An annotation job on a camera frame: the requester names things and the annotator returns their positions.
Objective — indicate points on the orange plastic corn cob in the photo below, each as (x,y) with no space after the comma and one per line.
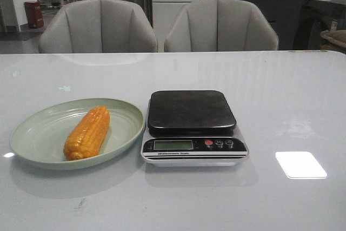
(87,137)

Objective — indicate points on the black silver kitchen scale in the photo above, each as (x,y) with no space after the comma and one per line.
(189,128)

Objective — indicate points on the grey armchair right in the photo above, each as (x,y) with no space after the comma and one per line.
(220,25)

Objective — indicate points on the grey armchair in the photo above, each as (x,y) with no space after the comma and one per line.
(220,25)
(98,26)

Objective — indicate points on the grey armchair left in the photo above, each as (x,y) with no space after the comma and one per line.
(98,26)

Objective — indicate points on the pale green plate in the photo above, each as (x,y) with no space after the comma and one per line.
(40,138)

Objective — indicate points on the red trash bin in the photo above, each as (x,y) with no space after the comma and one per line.
(34,14)

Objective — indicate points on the dark washing machine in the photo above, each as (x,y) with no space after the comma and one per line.
(317,16)

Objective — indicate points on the tan cushion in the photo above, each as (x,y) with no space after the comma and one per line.
(333,40)

